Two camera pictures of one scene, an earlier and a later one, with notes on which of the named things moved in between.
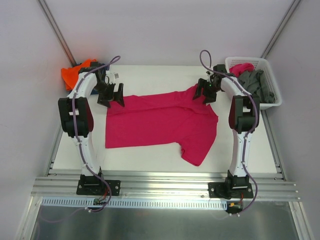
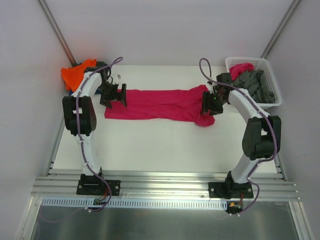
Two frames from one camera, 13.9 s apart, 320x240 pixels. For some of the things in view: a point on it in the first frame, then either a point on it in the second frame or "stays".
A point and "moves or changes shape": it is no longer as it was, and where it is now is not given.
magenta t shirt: [172, 117] moves or changes shape
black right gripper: [206, 88] → [214, 103]
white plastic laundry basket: [260, 64] stays
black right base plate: [230, 189] stays
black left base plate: [94, 185] stays
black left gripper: [110, 92] stays
